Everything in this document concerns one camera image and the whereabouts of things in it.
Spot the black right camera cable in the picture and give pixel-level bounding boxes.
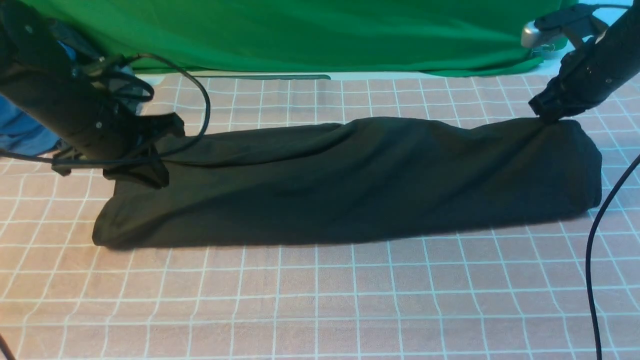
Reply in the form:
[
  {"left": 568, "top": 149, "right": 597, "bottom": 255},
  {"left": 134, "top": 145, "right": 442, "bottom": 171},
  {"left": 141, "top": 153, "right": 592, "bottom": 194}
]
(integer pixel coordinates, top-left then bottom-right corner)
[{"left": 585, "top": 4, "right": 640, "bottom": 360}]

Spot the blue crumpled garment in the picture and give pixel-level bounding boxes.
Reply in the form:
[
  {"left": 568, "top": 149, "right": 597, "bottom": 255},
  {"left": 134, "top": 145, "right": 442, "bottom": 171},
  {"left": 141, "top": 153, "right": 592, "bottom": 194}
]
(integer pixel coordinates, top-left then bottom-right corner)
[{"left": 0, "top": 42, "right": 76, "bottom": 157}]

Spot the green backdrop cloth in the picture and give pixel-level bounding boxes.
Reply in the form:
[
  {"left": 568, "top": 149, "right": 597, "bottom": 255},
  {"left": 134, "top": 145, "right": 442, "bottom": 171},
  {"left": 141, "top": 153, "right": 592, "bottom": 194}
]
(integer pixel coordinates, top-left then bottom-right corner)
[{"left": 28, "top": 0, "right": 575, "bottom": 77}]

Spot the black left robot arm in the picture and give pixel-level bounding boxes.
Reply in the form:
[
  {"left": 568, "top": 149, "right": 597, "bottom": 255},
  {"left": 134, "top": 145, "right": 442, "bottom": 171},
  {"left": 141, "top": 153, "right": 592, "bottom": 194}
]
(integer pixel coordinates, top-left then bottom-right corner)
[{"left": 1, "top": 0, "right": 185, "bottom": 189}]

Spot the metal binder clip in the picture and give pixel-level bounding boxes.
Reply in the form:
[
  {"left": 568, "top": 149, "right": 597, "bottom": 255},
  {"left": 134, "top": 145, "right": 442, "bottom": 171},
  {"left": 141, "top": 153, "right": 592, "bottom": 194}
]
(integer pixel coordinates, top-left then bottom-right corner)
[{"left": 531, "top": 44, "right": 556, "bottom": 57}]

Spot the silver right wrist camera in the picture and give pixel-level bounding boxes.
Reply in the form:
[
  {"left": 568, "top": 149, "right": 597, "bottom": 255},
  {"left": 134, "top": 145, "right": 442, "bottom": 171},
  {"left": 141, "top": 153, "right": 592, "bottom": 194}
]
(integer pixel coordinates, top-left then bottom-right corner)
[{"left": 521, "top": 4, "right": 608, "bottom": 49}]

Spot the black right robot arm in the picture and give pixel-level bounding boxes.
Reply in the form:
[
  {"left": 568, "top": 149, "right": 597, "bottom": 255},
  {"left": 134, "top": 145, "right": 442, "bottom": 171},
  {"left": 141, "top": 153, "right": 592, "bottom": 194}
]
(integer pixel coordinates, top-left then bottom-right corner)
[{"left": 521, "top": 0, "right": 640, "bottom": 122}]

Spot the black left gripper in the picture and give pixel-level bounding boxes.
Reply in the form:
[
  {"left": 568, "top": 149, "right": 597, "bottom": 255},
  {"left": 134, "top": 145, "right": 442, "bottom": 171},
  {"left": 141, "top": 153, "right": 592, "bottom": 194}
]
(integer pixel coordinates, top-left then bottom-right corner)
[{"left": 51, "top": 112, "right": 185, "bottom": 189}]

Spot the dark gray long-sleeved shirt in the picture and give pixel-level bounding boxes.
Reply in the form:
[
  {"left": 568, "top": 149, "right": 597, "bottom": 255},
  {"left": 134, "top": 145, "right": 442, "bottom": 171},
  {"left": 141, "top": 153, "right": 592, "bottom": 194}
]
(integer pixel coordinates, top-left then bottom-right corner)
[{"left": 92, "top": 117, "right": 602, "bottom": 249}]

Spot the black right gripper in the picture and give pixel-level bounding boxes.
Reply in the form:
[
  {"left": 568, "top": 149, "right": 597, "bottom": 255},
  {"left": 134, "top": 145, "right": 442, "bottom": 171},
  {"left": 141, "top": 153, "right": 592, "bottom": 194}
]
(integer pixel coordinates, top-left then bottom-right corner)
[{"left": 528, "top": 38, "right": 616, "bottom": 122}]

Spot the pink checkered tablecloth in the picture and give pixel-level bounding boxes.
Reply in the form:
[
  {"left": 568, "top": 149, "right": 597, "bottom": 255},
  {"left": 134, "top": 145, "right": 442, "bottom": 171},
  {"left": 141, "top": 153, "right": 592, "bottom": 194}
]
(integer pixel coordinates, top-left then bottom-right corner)
[{"left": 0, "top": 74, "right": 639, "bottom": 360}]

